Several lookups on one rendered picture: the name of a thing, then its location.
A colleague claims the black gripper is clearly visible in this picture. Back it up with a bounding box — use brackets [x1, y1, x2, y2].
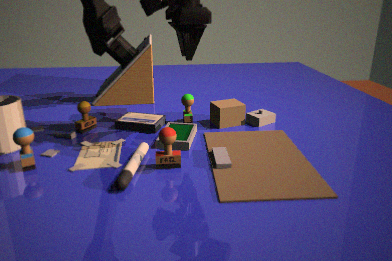
[166, 0, 211, 61]

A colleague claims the tan inspection card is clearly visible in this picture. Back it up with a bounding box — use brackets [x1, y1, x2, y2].
[68, 139, 125, 171]

